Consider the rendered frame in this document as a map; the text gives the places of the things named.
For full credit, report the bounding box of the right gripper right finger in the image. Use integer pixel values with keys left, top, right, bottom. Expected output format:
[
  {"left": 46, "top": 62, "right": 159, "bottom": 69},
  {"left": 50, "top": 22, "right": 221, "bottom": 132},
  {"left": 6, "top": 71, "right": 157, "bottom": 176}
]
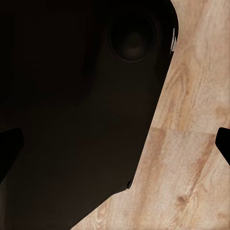
[{"left": 215, "top": 127, "right": 230, "bottom": 165}]

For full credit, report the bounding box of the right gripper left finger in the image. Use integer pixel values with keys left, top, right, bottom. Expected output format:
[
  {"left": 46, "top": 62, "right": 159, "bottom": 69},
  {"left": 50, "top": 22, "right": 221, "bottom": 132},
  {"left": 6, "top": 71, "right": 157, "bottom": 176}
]
[{"left": 0, "top": 127, "right": 24, "bottom": 184}]

